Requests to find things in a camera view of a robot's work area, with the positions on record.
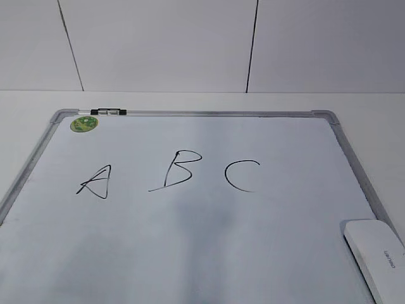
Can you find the white whiteboard eraser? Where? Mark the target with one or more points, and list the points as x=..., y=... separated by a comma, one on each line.
x=379, y=254

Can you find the green round magnet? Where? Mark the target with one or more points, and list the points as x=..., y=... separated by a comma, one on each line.
x=84, y=124

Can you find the white board with aluminium frame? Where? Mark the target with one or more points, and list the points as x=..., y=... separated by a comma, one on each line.
x=187, y=207

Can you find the black and clear frame clip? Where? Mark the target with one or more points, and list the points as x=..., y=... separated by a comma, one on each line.
x=108, y=112

